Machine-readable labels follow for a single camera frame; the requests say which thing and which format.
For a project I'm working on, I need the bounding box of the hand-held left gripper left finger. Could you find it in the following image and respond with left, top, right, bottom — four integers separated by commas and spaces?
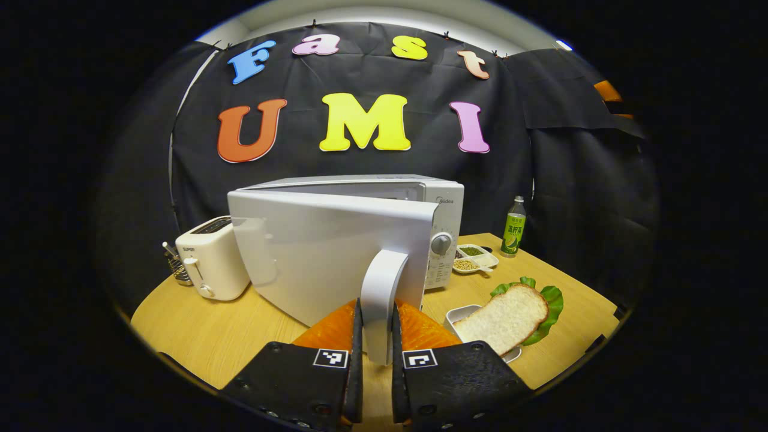
219, 298, 365, 431

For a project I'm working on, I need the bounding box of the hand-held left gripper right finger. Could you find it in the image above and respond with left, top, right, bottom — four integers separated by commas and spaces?
391, 300, 535, 431

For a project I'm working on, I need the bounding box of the small white food tray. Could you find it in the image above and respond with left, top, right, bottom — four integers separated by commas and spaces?
444, 304, 523, 364

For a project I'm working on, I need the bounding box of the bread and lettuce sandwich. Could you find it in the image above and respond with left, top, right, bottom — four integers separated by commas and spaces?
452, 277, 565, 356

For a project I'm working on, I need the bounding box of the white microwave oven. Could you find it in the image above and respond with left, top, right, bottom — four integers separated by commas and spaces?
227, 174, 465, 367

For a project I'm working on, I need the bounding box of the white divided dish of grains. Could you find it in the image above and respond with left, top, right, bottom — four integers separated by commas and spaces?
451, 244, 500, 275

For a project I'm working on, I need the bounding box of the green drink bottle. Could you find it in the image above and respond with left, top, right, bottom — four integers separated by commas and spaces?
500, 196, 527, 259

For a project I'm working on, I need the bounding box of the white toaster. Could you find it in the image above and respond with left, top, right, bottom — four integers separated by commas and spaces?
175, 216, 251, 302

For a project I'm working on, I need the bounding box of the black backdrop cloth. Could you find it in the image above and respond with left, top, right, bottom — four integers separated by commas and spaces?
99, 22, 661, 313

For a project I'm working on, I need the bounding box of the wire utensil basket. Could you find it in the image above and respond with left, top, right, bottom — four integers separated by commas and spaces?
161, 241, 194, 286

